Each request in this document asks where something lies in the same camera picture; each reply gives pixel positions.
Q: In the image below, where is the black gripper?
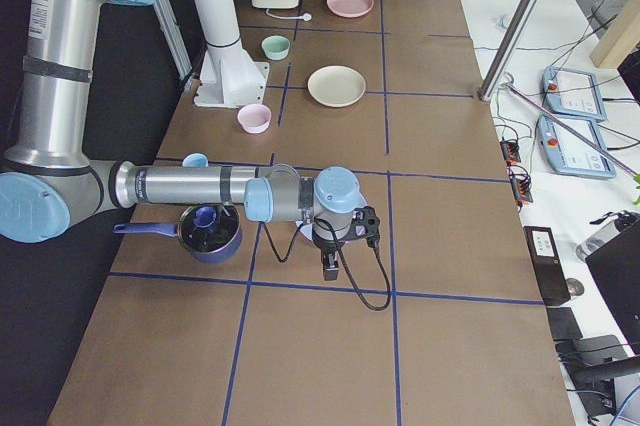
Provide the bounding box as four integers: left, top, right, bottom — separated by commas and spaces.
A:
313, 233, 345, 281

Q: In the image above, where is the pink plate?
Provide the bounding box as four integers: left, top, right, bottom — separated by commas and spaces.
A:
326, 0, 375, 18

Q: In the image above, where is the blue plate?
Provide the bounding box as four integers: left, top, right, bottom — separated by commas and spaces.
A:
296, 221, 313, 241

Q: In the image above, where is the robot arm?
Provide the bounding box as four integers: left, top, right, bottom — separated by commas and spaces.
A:
1, 0, 184, 285

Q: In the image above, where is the dark blue saucepan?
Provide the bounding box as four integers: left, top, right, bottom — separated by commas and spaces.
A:
113, 204, 243, 264

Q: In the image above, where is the pink bowl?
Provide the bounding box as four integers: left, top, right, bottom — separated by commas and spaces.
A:
237, 104, 272, 134

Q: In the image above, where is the light blue cup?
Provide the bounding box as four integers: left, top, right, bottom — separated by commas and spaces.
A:
182, 153, 209, 168

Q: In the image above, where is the cream plate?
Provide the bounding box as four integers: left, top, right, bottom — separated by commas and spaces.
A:
307, 65, 366, 108

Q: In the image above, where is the white mounting column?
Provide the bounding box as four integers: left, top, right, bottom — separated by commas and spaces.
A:
194, 0, 269, 108

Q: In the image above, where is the orange black connector block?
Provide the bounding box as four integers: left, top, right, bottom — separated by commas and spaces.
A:
500, 139, 521, 165

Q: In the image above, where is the black power box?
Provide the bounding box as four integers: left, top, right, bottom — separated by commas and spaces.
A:
523, 226, 570, 306

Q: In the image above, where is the green bowl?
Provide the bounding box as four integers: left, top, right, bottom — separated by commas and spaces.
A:
261, 35, 290, 61

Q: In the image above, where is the white grabber stick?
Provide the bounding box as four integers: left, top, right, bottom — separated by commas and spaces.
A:
503, 83, 639, 183

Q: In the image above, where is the near teach pendant tablet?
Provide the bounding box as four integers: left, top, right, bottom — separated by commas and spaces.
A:
537, 115, 616, 179

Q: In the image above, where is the teach pendant tablet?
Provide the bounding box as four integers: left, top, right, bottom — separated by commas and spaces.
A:
541, 66, 607, 122
537, 115, 616, 179

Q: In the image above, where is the black box on desk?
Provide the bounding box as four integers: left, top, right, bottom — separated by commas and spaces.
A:
586, 226, 640, 353

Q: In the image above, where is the far teach pendant tablet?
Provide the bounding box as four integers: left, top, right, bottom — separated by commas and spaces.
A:
541, 66, 607, 122

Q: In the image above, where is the wooden board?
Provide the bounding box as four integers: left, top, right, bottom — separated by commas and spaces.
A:
590, 0, 639, 69

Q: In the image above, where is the black camera cable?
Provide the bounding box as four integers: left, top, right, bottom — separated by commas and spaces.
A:
259, 220, 392, 311

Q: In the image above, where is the white toaster plug cable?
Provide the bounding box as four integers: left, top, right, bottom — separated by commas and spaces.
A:
264, 7, 314, 23

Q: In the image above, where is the aluminium frame post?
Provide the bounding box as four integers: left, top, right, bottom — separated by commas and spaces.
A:
478, 0, 539, 102

